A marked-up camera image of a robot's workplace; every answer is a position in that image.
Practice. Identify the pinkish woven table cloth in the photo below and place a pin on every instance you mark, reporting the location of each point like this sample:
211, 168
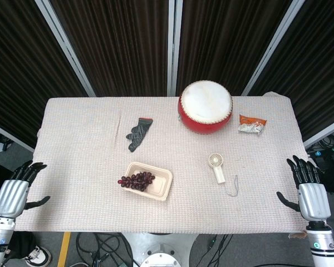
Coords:
167, 164

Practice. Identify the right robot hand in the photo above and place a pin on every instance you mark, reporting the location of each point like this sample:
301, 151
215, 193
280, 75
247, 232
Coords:
313, 196

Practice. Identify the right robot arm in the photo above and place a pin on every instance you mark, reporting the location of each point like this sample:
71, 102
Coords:
323, 244

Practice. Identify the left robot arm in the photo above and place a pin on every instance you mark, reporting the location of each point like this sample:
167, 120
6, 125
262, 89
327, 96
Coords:
0, 239

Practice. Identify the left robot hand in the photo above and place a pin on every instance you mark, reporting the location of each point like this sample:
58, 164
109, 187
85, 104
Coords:
10, 193

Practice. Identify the dark red grape bunch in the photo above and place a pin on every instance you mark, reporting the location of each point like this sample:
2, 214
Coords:
136, 180

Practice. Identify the white handheld fan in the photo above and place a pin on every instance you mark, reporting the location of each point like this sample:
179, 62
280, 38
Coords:
217, 167

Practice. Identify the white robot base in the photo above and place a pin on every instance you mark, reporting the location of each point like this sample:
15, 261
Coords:
158, 250

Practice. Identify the black and white sneaker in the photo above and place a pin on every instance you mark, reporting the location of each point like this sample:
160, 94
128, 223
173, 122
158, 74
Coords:
37, 256

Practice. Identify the beige plastic food tray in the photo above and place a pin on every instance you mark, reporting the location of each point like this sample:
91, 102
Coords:
153, 182

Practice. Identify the orange and white snack packet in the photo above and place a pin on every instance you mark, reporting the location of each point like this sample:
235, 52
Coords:
252, 123

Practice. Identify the dark ribbed partition screen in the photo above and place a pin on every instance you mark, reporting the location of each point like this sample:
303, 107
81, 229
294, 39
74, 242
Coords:
167, 47

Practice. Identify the black glove with red cuff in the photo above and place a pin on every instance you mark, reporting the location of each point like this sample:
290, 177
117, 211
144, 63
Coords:
138, 133

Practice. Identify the red drum with white skin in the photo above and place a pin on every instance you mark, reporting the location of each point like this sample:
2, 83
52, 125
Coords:
204, 107

